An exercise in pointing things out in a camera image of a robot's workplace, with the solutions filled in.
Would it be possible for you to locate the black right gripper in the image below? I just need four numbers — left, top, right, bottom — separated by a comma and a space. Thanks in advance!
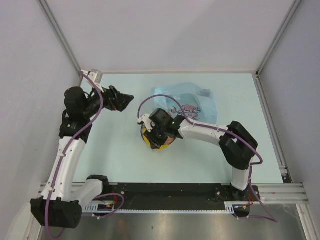
144, 122, 169, 149

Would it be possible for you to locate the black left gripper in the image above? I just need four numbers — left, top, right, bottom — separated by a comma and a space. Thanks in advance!
82, 82, 133, 119

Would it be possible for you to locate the pink fake peach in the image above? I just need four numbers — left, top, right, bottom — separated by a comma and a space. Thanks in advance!
165, 136, 176, 145

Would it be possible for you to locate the yellow fake banana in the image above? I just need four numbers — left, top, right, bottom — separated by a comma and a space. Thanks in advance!
143, 127, 170, 151

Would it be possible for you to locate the light blue cartoon plastic bag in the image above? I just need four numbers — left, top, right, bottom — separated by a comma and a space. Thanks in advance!
151, 82, 218, 124

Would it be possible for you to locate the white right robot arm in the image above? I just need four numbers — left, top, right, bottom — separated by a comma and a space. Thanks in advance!
137, 108, 258, 201

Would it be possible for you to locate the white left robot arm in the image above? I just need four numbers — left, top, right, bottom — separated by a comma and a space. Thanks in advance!
30, 86, 134, 229

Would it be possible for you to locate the round white printed plate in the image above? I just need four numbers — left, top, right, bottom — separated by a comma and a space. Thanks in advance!
140, 124, 145, 140

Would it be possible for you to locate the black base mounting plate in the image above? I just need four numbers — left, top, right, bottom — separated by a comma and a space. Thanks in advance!
105, 183, 260, 212

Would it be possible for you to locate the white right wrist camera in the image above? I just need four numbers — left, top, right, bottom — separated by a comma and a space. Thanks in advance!
137, 114, 156, 132

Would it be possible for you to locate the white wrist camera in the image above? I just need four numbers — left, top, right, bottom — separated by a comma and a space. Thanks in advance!
80, 69, 104, 92
137, 114, 156, 132

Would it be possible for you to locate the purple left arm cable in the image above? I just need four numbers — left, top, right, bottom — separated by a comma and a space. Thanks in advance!
44, 70, 125, 239

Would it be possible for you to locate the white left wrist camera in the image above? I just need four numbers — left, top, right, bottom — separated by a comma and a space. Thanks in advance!
80, 69, 104, 92

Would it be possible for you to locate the light blue cable duct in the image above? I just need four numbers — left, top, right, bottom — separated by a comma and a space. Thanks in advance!
82, 202, 237, 215

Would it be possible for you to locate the aluminium frame rail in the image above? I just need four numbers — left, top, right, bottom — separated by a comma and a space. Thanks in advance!
36, 182, 308, 203

